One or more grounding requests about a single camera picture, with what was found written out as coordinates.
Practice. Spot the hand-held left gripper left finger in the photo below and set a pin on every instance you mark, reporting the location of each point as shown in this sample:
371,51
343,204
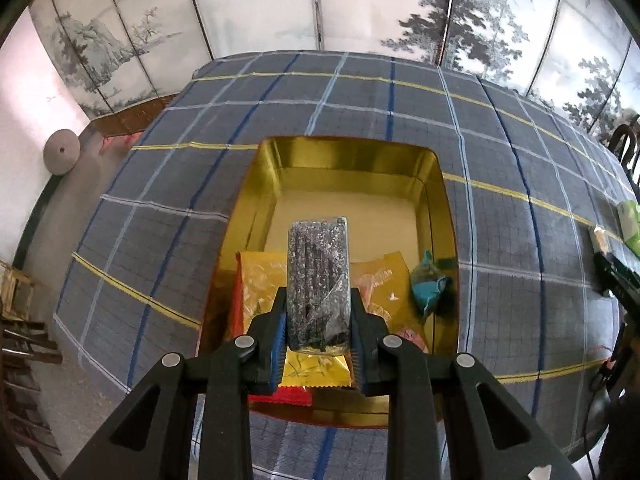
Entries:
276,360

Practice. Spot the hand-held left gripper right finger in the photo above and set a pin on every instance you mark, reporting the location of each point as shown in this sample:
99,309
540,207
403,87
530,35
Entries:
361,365

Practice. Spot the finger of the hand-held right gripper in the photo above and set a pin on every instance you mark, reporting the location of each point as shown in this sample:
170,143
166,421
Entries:
617,272

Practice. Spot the large yellow snack packet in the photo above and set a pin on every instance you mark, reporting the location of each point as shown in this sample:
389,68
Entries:
255,290

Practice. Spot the small yellow snack packet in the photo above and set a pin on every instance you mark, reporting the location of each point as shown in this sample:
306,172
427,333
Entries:
385,285

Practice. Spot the dark seaweed snack packet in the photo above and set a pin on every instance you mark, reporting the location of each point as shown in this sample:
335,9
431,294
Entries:
315,280

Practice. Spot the teal snack packet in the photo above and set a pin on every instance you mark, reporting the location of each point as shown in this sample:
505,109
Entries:
427,285

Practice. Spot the red tin box gold inside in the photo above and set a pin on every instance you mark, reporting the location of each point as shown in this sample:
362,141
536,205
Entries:
350,195

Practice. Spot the person's right forearm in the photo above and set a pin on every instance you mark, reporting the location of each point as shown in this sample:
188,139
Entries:
625,440

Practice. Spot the green tissue pack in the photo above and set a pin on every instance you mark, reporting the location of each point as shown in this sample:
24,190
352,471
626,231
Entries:
632,225

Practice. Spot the dark wooden chair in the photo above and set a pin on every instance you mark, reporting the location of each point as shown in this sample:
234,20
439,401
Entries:
625,145

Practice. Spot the small light wooden stool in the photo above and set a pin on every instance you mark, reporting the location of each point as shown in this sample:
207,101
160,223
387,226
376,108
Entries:
17,285

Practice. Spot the red plastic stool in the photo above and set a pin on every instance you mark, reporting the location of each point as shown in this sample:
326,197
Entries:
112,142

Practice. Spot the brown wicker panel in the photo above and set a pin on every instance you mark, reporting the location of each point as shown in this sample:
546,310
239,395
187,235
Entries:
135,117

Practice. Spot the grey round millstone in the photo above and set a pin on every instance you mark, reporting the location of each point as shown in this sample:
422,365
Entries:
61,151

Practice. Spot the painted folding screen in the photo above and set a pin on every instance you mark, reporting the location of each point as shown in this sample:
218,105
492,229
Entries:
260,5

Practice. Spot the dark wooden frame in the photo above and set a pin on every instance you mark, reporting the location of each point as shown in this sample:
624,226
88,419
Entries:
25,345

